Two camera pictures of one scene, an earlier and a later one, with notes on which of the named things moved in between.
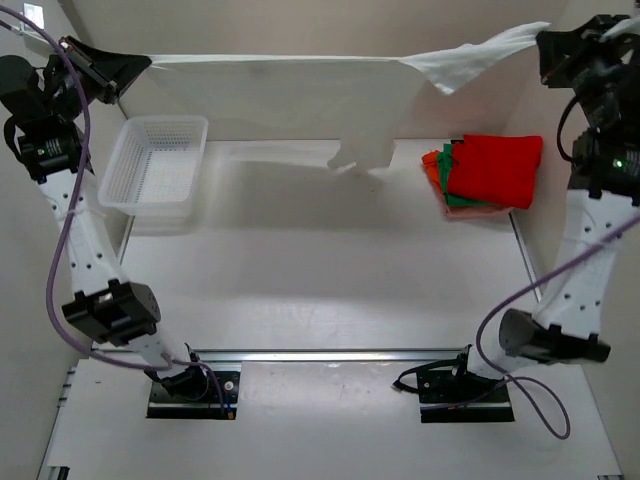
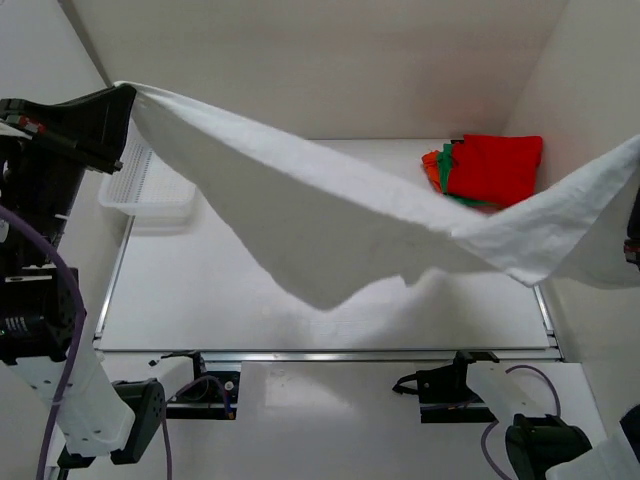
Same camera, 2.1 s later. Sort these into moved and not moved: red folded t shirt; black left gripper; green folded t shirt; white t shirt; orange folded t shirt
Moved: black left gripper; white t shirt
Not moved: red folded t shirt; orange folded t shirt; green folded t shirt
